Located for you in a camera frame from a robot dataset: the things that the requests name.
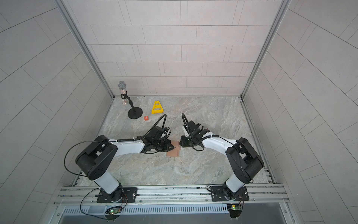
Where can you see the yellow triangular stand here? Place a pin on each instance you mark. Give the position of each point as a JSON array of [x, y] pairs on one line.
[[157, 107]]

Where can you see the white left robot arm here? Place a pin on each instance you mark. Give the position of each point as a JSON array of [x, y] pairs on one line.
[[97, 157]]

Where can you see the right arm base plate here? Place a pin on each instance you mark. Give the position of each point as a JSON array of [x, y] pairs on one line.
[[224, 194]]

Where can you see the left green circuit board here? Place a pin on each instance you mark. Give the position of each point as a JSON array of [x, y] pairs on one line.
[[113, 213]]

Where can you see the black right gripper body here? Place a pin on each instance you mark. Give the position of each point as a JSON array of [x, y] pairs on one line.
[[188, 141]]

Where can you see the black round-base stand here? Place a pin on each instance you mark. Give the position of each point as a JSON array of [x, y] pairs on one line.
[[134, 112]]

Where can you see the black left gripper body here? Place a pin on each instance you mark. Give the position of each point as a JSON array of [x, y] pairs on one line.
[[161, 145]]

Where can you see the white vent grille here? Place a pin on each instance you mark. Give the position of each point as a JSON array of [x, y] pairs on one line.
[[162, 209]]

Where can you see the aluminium mounting rail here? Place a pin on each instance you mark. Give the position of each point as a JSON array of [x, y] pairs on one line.
[[172, 194]]

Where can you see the right circuit board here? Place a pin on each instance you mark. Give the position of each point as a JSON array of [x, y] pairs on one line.
[[234, 210]]

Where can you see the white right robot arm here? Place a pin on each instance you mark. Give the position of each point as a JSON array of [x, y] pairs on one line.
[[245, 162]]

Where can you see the glass bottle with grey cap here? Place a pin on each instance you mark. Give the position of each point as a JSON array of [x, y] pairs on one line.
[[123, 92]]

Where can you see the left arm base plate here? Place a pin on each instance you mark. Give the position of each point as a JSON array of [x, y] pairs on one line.
[[125, 195]]

